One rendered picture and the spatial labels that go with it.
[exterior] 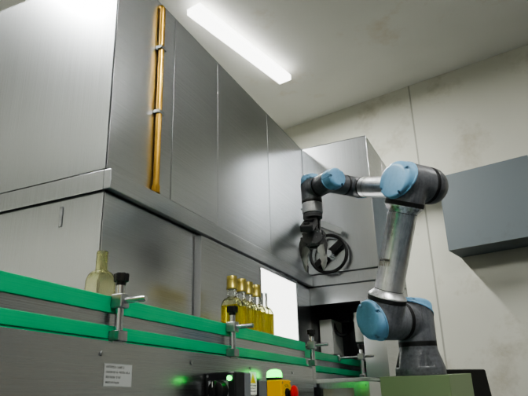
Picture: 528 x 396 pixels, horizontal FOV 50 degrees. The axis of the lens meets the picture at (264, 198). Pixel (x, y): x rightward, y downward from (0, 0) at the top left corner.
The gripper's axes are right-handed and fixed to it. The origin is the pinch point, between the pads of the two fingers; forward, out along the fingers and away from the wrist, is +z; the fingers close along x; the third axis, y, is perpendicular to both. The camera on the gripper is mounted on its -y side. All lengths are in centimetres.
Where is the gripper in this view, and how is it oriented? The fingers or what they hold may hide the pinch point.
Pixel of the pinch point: (314, 267)
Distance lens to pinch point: 200.6
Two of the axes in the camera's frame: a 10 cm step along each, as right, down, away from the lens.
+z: 0.3, 9.4, -3.4
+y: 3.0, 3.2, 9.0
